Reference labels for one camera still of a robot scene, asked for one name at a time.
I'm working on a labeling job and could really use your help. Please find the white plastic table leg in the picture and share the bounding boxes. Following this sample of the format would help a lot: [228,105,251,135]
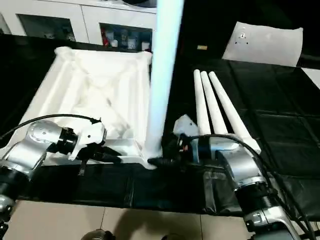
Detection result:
[200,70,229,137]
[193,70,212,137]
[208,71,262,154]
[142,0,185,166]

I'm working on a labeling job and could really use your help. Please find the black work mat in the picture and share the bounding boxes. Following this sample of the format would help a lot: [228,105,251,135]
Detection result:
[0,34,320,216]

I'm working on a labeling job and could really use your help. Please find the white glass-door cabinet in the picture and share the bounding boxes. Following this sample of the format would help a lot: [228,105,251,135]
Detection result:
[0,0,159,52]

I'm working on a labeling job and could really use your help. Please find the black cabinet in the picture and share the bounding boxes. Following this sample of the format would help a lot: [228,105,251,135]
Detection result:
[152,0,320,62]

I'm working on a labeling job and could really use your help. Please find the white flat panel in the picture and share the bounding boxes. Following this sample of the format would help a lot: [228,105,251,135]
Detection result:
[221,22,304,67]

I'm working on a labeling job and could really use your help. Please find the white sheet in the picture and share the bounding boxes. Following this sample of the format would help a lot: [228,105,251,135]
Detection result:
[301,66,320,91]

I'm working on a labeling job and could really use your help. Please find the grey bag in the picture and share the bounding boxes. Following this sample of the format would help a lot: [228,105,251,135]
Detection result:
[122,0,158,7]

